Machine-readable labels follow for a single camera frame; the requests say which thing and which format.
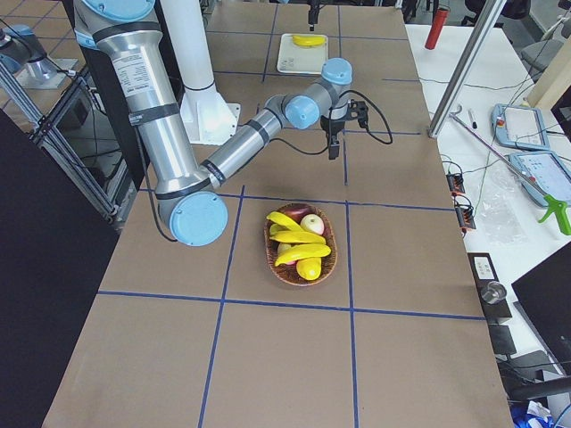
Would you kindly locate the small metal cup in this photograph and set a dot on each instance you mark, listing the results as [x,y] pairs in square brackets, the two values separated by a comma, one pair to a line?
[493,293]

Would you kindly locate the yellow banana in basket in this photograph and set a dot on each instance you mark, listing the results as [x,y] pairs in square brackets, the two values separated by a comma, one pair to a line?
[297,237]

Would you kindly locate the red green apple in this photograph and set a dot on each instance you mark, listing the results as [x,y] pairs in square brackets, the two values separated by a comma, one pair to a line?
[313,223]

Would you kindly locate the woven wicker basket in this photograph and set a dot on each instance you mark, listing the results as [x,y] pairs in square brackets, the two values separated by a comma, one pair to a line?
[287,273]

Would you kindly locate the red cylinder bottle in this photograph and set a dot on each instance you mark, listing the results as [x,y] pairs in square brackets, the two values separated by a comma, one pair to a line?
[440,17]

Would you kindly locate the yellow banana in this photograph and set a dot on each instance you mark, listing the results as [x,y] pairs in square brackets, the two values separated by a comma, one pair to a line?
[281,222]
[297,237]
[308,41]

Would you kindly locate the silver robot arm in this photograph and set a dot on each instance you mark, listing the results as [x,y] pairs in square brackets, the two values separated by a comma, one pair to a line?
[160,56]

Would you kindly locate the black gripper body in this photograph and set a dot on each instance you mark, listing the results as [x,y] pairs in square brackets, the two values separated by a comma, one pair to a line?
[313,10]
[334,127]

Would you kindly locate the clear plastic bag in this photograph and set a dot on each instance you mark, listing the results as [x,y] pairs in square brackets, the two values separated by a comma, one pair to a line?
[496,210]

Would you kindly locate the black marker pen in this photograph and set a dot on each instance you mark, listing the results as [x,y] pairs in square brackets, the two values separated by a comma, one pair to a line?
[472,118]

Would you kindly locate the yellow lemon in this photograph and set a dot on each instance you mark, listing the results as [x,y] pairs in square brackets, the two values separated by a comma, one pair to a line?
[309,269]

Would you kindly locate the dark purple mango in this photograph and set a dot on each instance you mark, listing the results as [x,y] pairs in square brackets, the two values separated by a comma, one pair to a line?
[296,211]

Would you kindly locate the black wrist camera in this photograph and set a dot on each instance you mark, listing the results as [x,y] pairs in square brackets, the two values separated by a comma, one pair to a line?
[357,110]

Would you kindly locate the upper blue teach pendant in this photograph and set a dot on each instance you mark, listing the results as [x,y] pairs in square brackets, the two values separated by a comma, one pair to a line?
[519,127]

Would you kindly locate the green handled reacher grabber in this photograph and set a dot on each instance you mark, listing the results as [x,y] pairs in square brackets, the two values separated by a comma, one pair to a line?
[555,207]

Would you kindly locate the yellow banana front basket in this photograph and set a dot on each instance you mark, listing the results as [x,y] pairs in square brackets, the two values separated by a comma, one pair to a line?
[302,251]

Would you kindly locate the black orange electronics module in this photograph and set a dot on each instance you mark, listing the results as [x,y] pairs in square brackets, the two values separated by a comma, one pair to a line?
[465,210]

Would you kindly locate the lower blue teach pendant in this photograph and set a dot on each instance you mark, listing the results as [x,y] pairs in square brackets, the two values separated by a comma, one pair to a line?
[547,170]

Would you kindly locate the white bear tray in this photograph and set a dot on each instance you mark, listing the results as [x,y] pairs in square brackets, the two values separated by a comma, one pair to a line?
[293,59]

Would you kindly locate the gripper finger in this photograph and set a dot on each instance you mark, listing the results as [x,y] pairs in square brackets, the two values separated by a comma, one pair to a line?
[333,149]
[313,18]

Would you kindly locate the black power strip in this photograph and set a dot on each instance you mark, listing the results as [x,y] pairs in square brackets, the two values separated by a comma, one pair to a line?
[483,272]

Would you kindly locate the blue teach pendant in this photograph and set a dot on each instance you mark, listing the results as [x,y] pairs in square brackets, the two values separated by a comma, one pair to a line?
[519,127]
[547,170]

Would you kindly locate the aluminium frame post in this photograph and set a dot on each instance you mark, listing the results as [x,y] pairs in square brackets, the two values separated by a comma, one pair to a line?
[488,17]

